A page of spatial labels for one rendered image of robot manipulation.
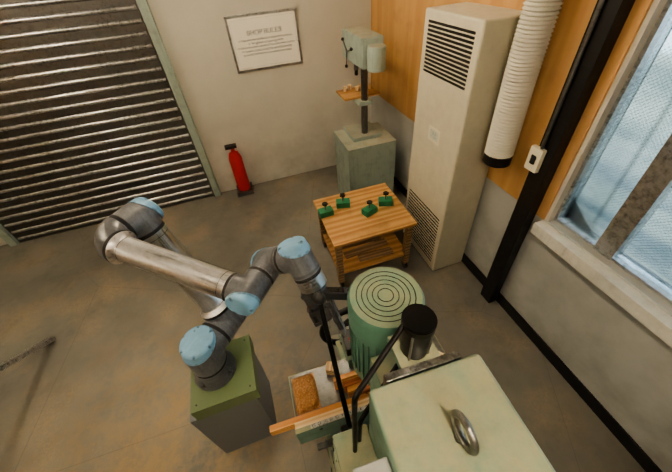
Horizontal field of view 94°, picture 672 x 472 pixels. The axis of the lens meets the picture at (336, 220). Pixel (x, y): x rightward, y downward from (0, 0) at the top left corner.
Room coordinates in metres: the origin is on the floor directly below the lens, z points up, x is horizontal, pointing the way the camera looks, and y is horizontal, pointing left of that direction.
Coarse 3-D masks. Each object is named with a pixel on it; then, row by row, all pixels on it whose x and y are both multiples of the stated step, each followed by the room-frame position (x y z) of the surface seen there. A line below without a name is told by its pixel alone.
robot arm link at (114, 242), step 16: (112, 224) 0.83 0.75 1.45; (96, 240) 0.77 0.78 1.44; (112, 240) 0.75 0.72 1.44; (128, 240) 0.76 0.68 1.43; (112, 256) 0.73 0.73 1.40; (128, 256) 0.71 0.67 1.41; (144, 256) 0.70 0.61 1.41; (160, 256) 0.69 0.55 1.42; (176, 256) 0.69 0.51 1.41; (160, 272) 0.65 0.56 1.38; (176, 272) 0.63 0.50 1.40; (192, 272) 0.62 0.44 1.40; (208, 272) 0.62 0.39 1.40; (224, 272) 0.62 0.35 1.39; (256, 272) 0.61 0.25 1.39; (208, 288) 0.58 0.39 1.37; (224, 288) 0.57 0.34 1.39; (240, 288) 0.56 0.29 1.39; (256, 288) 0.56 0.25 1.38; (240, 304) 0.52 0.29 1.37; (256, 304) 0.53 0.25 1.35
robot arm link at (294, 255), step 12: (288, 240) 0.69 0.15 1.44; (300, 240) 0.66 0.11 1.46; (276, 252) 0.66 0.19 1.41; (288, 252) 0.62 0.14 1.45; (300, 252) 0.63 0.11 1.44; (312, 252) 0.65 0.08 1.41; (288, 264) 0.61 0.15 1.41; (300, 264) 0.61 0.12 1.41; (312, 264) 0.62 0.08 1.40; (300, 276) 0.59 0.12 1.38; (312, 276) 0.59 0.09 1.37
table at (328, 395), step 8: (336, 344) 0.63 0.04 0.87; (344, 360) 0.55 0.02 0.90; (320, 368) 0.53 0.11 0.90; (344, 368) 0.52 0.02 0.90; (352, 368) 0.51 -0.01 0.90; (296, 376) 0.50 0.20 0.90; (320, 376) 0.50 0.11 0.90; (328, 376) 0.49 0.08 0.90; (320, 384) 0.47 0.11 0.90; (328, 384) 0.47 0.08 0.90; (320, 392) 0.44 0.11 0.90; (328, 392) 0.44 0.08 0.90; (336, 392) 0.44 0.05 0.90; (344, 392) 0.43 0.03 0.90; (320, 400) 0.41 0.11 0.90; (328, 400) 0.41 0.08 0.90; (336, 400) 0.41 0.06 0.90; (296, 416) 0.37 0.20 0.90; (368, 416) 0.36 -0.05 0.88; (344, 424) 0.34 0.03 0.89; (320, 432) 0.32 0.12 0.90; (328, 432) 0.32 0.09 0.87; (304, 440) 0.31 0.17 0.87
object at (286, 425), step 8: (368, 392) 0.41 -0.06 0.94; (360, 400) 0.39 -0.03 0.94; (320, 408) 0.38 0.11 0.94; (328, 408) 0.37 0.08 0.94; (336, 408) 0.37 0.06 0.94; (304, 416) 0.36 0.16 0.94; (312, 416) 0.35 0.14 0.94; (280, 424) 0.34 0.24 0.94; (288, 424) 0.34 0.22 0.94; (272, 432) 0.32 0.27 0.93; (280, 432) 0.33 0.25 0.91
